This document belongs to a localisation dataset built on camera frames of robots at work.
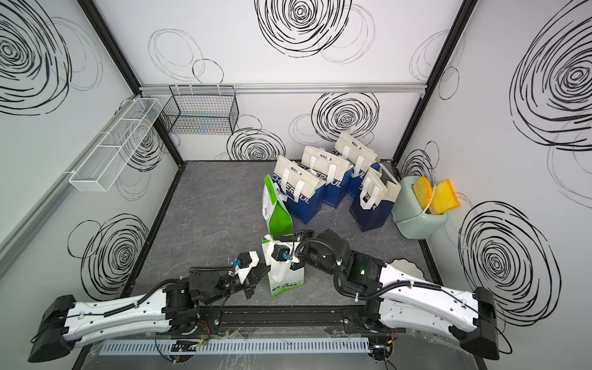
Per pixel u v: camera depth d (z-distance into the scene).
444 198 0.83
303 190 0.82
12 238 0.52
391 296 0.45
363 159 0.91
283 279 0.69
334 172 0.88
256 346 0.96
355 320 0.74
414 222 0.85
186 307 0.56
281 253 0.49
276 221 0.85
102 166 0.72
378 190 0.78
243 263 0.56
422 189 0.83
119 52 0.81
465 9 0.72
